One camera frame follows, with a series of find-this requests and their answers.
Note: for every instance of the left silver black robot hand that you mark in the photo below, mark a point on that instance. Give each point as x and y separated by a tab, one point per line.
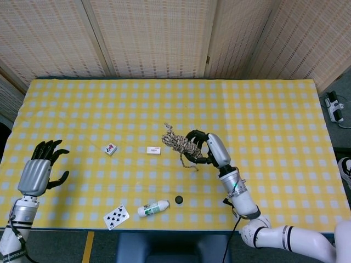
34	176

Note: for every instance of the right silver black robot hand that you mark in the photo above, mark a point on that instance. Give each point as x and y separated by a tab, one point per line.
218	149

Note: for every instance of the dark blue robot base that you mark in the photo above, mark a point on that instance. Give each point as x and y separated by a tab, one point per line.
172	248

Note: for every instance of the yellow white checked tablecloth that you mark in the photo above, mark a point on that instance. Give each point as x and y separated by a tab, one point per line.
175	109

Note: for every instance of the black bottle cap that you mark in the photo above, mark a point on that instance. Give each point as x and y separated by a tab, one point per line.
179	199

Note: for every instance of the small white rectangular box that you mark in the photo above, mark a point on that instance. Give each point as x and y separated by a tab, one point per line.
153	150

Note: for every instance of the white mahjong tile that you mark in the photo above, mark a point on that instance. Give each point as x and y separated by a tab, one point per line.
110	149

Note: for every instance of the yellow floor tape strip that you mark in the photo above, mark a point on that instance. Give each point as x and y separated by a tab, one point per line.
88	246

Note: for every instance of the white bottle green label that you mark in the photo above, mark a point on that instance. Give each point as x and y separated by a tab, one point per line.
152	209

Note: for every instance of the eight of spades card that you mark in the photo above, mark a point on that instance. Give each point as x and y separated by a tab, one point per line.
116	217

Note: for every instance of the white power strip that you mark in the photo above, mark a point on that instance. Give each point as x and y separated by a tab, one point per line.
334	108

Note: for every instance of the woven bamboo folding screen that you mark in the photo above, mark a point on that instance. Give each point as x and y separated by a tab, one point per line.
159	35

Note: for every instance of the white black sneaker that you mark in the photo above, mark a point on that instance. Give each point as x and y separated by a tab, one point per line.
346	171

